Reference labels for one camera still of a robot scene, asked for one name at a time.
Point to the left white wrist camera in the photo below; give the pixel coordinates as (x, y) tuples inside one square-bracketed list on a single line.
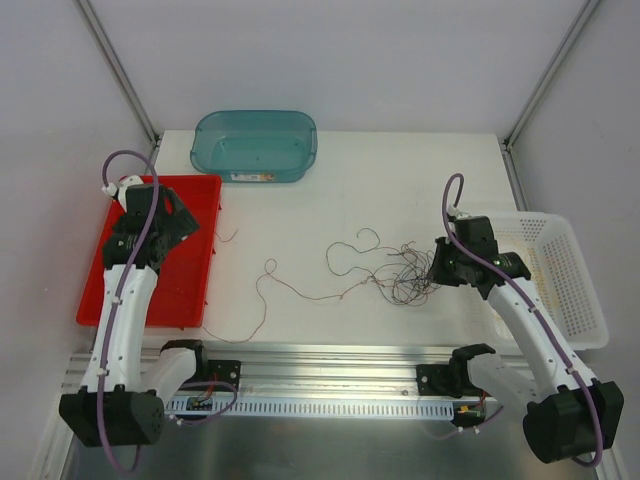
[(117, 191)]

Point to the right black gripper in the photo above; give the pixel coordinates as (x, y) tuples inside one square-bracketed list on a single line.
[(441, 265)]

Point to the teal plastic tub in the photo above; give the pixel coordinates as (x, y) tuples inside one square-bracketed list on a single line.
[(255, 146)]

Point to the aluminium mounting rail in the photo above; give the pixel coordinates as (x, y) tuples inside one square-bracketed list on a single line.
[(327, 371)]

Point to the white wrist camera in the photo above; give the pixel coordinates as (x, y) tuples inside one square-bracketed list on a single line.
[(455, 214), (117, 191)]

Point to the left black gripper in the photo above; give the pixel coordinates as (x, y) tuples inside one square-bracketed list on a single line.
[(179, 220)]

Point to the white perforated plastic basket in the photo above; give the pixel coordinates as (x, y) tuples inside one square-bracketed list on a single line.
[(548, 246)]

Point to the right aluminium frame post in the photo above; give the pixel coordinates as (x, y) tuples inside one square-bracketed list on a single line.
[(568, 42)]

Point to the aluminium frame post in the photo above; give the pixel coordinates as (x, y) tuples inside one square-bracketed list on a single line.
[(105, 46), (568, 42)]

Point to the left aluminium frame post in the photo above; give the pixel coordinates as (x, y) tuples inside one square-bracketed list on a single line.
[(105, 46)]

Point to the red plastic tray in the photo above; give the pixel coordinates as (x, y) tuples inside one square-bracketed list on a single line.
[(179, 298)]

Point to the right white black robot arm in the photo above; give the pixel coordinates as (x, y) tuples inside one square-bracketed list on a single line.
[(565, 411)]

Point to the white slotted cable duct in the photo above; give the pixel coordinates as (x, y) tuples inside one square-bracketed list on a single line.
[(436, 410)]

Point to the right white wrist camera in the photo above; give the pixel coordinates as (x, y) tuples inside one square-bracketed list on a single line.
[(455, 214)]

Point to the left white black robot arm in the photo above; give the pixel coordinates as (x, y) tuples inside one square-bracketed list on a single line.
[(117, 403)]

